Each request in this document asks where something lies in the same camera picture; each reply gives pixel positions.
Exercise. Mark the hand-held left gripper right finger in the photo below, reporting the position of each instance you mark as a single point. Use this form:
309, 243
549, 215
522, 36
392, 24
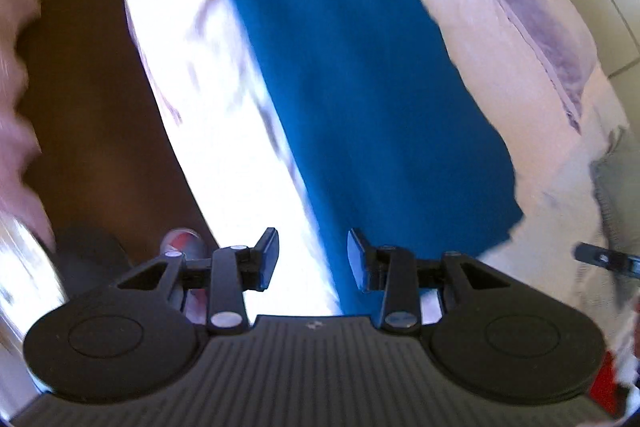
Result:
356, 258

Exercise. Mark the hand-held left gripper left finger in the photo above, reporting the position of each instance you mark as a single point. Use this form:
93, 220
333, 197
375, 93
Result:
269, 257

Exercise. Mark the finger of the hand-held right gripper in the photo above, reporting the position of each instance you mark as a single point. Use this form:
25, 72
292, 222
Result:
605, 258

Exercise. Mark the blue garment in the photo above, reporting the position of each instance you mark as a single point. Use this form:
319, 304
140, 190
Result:
370, 117

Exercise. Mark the grey cloth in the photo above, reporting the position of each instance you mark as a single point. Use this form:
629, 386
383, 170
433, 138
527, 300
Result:
617, 192

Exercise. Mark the red white object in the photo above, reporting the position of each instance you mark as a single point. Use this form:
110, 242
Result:
184, 241

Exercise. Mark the pink white bed sheet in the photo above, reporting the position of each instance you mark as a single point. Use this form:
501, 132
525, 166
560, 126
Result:
210, 117

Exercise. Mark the pink cloth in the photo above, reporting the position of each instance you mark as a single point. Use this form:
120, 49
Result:
17, 72

